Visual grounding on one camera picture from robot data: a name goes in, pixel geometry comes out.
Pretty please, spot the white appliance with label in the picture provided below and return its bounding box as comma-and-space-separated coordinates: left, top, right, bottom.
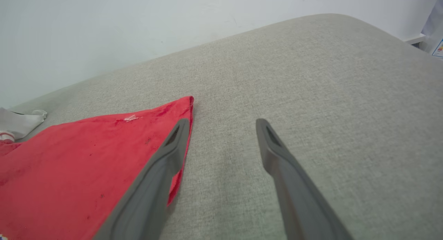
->
420, 0, 443, 61

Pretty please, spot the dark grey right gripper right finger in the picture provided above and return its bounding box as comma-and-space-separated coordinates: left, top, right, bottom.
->
256, 118, 353, 240

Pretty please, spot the red and white shirt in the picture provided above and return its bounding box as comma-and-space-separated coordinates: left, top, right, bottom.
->
0, 96, 195, 240

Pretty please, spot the grey fabric sofa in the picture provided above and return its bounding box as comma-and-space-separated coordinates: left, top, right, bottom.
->
0, 13, 443, 240

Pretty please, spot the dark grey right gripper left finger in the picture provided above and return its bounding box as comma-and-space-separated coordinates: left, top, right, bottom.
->
93, 118, 191, 240

